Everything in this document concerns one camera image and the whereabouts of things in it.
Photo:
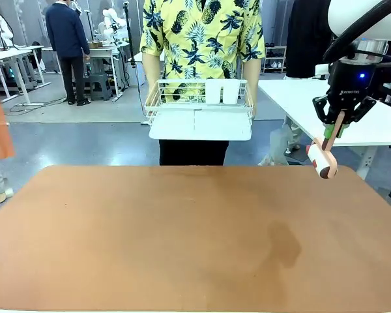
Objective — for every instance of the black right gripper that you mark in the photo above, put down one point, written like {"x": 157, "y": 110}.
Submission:
{"x": 348, "y": 88}

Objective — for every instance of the white plastic utensil holder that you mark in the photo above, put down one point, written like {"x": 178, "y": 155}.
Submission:
{"x": 213, "y": 93}

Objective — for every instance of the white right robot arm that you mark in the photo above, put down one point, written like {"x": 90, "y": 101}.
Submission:
{"x": 339, "y": 13}

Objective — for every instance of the person's left forearm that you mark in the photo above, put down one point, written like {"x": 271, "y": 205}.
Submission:
{"x": 252, "y": 81}

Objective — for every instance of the person's right forearm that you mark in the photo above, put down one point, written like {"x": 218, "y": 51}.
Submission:
{"x": 151, "y": 78}

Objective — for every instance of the person's left hand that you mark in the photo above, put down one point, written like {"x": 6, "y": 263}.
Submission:
{"x": 253, "y": 112}

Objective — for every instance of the person's right hand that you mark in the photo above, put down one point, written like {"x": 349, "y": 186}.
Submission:
{"x": 149, "y": 112}

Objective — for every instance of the large white side table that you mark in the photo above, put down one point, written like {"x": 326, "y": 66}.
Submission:
{"x": 296, "y": 104}

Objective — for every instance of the translucent plastic bag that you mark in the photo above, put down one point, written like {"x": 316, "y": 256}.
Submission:
{"x": 278, "y": 146}

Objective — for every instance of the hanging black garment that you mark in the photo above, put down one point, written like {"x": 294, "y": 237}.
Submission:
{"x": 306, "y": 39}

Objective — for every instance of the white shoe rack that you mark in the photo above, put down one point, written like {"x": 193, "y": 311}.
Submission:
{"x": 274, "y": 58}

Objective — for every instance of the person's black trousers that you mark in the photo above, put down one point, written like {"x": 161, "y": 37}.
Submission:
{"x": 192, "y": 153}

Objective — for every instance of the yellow pineapple print shirt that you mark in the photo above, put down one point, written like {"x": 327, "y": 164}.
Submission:
{"x": 198, "y": 39}

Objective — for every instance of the black tripod pole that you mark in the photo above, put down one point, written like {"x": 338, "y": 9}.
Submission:
{"x": 128, "y": 32}

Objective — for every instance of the white background workbench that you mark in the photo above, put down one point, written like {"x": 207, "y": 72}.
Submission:
{"x": 107, "y": 52}

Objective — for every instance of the grey plastic step stool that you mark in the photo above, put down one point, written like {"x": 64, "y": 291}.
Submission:
{"x": 101, "y": 87}

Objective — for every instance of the small cardboard box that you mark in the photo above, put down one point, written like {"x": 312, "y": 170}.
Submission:
{"x": 95, "y": 45}

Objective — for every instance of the man in navy jacket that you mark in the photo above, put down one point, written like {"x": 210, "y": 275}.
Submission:
{"x": 66, "y": 39}

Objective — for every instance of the white height-adjustable desk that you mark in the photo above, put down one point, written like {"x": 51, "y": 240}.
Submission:
{"x": 9, "y": 53}

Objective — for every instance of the beige shoe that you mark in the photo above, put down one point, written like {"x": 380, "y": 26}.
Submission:
{"x": 5, "y": 195}

